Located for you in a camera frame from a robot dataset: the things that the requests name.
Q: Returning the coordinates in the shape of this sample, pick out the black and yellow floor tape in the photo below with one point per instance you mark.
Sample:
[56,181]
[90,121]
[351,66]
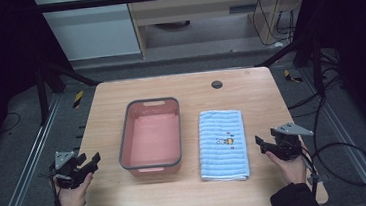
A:
[291,76]
[78,99]

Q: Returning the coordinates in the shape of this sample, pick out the black curtain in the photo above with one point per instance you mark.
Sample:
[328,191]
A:
[355,34]
[0,65]

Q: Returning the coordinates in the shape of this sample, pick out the blue striped towel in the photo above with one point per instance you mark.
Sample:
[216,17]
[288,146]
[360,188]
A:
[224,159]

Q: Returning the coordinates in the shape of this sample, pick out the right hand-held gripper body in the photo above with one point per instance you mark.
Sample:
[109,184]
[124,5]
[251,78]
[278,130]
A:
[288,144]

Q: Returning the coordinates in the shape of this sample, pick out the light wooden desk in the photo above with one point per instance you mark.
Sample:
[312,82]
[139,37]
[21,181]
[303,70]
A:
[196,9]

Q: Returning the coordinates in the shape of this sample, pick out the person's right hand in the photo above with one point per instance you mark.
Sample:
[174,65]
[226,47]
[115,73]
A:
[294,172]

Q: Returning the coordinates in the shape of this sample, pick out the pink basin with grey rim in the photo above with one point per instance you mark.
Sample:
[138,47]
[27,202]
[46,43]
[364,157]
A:
[154,139]

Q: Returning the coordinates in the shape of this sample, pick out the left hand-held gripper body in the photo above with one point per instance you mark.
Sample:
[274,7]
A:
[65,170]

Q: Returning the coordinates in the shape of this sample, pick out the white cabinet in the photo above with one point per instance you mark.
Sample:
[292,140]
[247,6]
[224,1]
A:
[94,33]

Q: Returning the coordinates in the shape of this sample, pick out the black metal stand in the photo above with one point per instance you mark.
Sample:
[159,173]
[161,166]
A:
[42,95]
[316,64]

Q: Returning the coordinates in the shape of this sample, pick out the aluminium floor rail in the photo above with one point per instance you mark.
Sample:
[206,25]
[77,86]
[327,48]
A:
[356,158]
[26,170]

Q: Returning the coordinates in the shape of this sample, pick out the person's left hand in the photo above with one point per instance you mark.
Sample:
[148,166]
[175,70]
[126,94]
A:
[73,201]

